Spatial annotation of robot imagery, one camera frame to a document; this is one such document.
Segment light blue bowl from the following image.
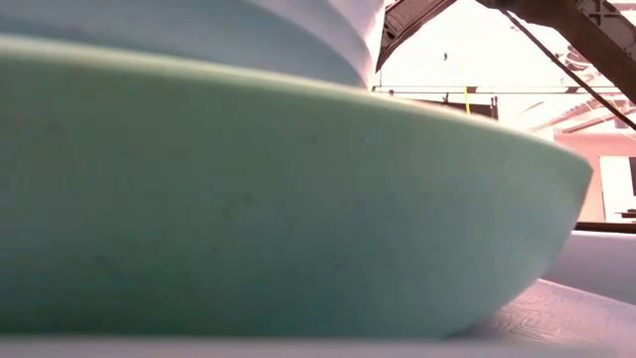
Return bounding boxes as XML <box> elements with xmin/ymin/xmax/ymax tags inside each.
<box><xmin>0</xmin><ymin>0</ymin><xmax>387</xmax><ymax>90</ymax></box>

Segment green plate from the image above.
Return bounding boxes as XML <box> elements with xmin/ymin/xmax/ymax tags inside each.
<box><xmin>0</xmin><ymin>34</ymin><xmax>593</xmax><ymax>339</ymax></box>

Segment long light bar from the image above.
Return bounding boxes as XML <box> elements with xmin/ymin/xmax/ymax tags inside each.
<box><xmin>372</xmin><ymin>85</ymin><xmax>622</xmax><ymax>95</ymax></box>

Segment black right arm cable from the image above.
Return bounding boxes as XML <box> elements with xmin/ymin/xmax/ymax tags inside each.
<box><xmin>499</xmin><ymin>8</ymin><xmax>636</xmax><ymax>133</ymax></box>

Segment black aluminium table frame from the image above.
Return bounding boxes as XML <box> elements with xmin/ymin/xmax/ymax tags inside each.
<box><xmin>573</xmin><ymin>221</ymin><xmax>636</xmax><ymax>235</ymax></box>

